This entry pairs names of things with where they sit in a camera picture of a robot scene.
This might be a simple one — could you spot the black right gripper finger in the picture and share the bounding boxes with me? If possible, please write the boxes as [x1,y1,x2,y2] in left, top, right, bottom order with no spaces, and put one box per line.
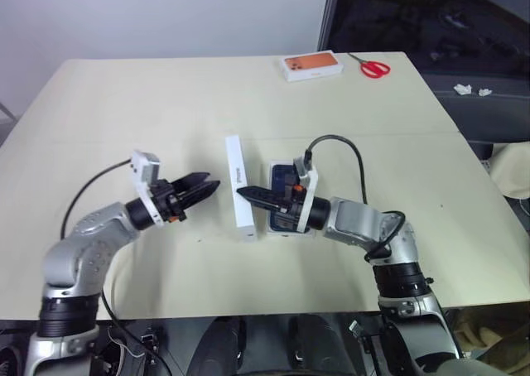
[252,200,287,213]
[236,186,287,205]

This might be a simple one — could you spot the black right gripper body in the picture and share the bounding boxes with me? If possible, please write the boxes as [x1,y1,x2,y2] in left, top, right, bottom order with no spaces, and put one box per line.
[281,175,306,230]

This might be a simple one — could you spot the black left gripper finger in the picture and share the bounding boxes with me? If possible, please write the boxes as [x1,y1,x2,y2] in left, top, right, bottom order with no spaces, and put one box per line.
[176,180,223,210]
[171,171,213,193]

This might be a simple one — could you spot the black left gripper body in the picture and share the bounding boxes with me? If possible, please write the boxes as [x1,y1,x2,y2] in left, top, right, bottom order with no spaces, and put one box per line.
[151,179,188,224]

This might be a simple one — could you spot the dark blue smartphone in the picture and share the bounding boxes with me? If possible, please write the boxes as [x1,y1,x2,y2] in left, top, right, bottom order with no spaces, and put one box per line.
[267,163,300,234]

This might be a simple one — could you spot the white iPhone box lid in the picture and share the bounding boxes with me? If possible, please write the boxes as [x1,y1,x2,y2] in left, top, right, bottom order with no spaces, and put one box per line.
[224,134,258,243]

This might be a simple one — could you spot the blue phone in box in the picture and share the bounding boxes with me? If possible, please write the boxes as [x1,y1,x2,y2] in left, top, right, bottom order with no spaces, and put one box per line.
[264,158,319,241]

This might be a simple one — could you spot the white box with orange phone print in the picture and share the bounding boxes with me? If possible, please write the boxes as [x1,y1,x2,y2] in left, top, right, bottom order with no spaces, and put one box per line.
[277,51,347,84]

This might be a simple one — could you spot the dark rounded shape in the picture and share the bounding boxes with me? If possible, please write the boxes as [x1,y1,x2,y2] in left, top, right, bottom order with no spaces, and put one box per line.
[287,313,354,376]
[193,316,249,376]

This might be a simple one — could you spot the cream cloth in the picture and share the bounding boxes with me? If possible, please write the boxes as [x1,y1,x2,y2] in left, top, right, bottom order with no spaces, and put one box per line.
[490,143,530,199]

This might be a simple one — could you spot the dark grey seat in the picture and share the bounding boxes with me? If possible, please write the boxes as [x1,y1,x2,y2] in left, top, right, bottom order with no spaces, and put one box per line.
[422,71,530,145]

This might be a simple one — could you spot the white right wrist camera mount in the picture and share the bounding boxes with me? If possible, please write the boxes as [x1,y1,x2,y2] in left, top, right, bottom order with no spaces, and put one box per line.
[291,155,319,234]

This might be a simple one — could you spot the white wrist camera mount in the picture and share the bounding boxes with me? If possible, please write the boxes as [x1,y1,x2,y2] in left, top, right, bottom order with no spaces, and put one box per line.
[130,149,163,228]
[291,155,319,234]

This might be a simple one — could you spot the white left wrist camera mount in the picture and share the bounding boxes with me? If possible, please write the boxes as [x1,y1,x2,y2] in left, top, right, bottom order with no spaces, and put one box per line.
[130,149,163,228]

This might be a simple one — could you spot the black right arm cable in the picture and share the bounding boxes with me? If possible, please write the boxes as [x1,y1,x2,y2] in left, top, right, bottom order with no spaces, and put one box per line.
[304,134,407,264]

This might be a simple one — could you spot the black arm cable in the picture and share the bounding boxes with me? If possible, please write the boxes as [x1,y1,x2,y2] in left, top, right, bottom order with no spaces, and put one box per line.
[304,134,407,264]
[60,158,134,241]

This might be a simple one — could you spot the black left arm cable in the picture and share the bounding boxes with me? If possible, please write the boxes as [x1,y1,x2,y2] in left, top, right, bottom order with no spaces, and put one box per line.
[60,158,134,241]

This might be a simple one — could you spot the red-handled scissors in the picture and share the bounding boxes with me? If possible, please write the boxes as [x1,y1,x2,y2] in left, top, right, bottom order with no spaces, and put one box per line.
[346,52,391,80]

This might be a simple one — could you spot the grey partition post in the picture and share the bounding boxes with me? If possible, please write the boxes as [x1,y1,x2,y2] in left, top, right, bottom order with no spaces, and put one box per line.
[317,0,345,55]

